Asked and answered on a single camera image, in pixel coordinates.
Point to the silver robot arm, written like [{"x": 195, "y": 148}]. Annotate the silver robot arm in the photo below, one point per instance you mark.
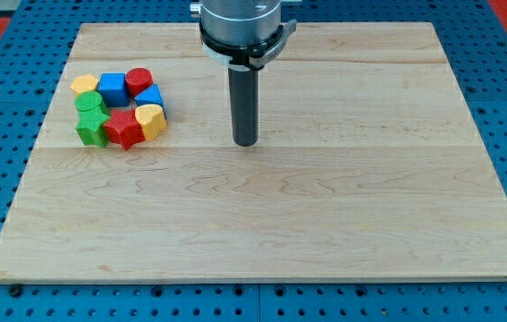
[{"x": 242, "y": 35}]

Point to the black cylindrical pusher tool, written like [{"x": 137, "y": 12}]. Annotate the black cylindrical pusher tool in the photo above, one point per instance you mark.
[{"x": 243, "y": 87}]

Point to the yellow heart block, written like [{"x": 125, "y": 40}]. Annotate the yellow heart block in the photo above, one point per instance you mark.
[{"x": 151, "y": 118}]

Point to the light wooden board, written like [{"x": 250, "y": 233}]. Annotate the light wooden board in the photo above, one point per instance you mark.
[{"x": 368, "y": 168}]

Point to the blue triangle block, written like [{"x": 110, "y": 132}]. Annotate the blue triangle block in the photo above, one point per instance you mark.
[{"x": 151, "y": 95}]

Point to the red star block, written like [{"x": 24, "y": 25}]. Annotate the red star block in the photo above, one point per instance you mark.
[{"x": 123, "y": 128}]

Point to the red cylinder block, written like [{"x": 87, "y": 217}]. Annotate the red cylinder block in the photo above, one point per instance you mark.
[{"x": 138, "y": 80}]

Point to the blue cube block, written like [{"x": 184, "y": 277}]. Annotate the blue cube block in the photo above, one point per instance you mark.
[{"x": 113, "y": 89}]

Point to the green star block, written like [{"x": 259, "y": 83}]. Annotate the green star block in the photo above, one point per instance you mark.
[{"x": 90, "y": 128}]

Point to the green cylinder block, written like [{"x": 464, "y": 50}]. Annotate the green cylinder block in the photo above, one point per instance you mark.
[{"x": 90, "y": 101}]

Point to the yellow hexagon block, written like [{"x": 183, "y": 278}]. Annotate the yellow hexagon block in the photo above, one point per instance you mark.
[{"x": 84, "y": 83}]

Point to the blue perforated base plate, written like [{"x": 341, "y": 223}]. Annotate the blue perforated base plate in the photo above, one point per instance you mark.
[{"x": 33, "y": 51}]

